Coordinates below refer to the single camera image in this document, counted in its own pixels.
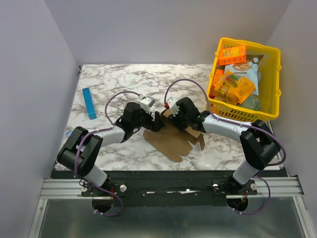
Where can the small blue box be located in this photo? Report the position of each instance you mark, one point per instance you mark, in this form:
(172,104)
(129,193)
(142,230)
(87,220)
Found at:
(68,134)

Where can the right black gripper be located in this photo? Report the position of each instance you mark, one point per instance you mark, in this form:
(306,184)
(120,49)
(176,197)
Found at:
(177,121)

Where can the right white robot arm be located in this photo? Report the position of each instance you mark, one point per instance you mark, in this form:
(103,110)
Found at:
(258,143)

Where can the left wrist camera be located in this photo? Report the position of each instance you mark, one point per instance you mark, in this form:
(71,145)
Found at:
(146,104)

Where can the light blue snack bag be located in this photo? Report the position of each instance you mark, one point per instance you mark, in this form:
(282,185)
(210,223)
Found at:
(248,70)

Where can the orange mango snack bag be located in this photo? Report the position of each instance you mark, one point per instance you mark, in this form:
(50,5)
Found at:
(233,88)

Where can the yellow plastic basket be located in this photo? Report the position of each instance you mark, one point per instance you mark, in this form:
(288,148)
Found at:
(269,92)

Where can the green textured pouch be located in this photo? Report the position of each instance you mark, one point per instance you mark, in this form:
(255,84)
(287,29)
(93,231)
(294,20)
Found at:
(252,103)

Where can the orange snack box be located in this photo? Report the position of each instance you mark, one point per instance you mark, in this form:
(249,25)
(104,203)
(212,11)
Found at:
(232,55)

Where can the long blue box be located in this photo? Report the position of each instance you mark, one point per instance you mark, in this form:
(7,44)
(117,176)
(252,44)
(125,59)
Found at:
(89,103)

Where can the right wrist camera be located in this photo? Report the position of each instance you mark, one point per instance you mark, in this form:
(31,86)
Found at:
(171,104)

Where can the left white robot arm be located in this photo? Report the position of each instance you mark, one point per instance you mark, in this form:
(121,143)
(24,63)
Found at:
(80,151)

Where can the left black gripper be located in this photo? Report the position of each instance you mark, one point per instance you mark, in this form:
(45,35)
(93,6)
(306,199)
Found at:
(155,126)

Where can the brown cardboard box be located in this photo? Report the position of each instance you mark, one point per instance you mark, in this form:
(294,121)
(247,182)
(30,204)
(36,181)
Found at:
(172,142)

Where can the small orange packet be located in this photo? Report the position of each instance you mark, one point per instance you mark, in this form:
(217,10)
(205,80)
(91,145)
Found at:
(218,74)

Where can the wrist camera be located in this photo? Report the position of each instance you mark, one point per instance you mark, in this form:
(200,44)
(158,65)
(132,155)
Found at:
(146,104)
(171,104)

